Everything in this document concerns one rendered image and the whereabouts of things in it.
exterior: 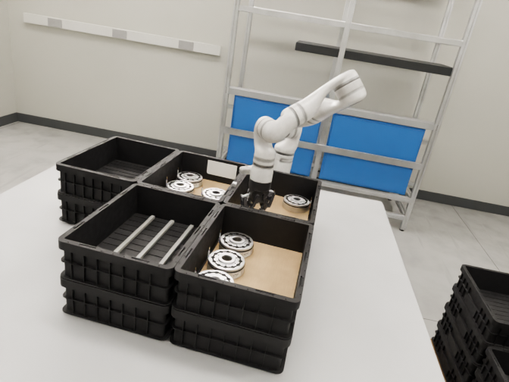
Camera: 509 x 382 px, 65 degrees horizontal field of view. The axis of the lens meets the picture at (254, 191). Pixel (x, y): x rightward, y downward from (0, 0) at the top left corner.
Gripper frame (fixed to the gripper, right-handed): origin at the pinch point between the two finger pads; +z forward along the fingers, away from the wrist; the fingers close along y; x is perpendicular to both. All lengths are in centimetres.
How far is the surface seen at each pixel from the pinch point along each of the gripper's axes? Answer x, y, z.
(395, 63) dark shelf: 93, 188, -46
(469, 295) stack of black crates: -45, 87, 32
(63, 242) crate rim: -7, -63, -8
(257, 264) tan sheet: -22.3, -14.6, 2.2
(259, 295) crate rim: -43, -31, -7
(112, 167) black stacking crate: 60, -30, 2
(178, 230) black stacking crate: 3.8, -27.2, 2.3
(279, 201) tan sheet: 10.2, 19.9, 2.2
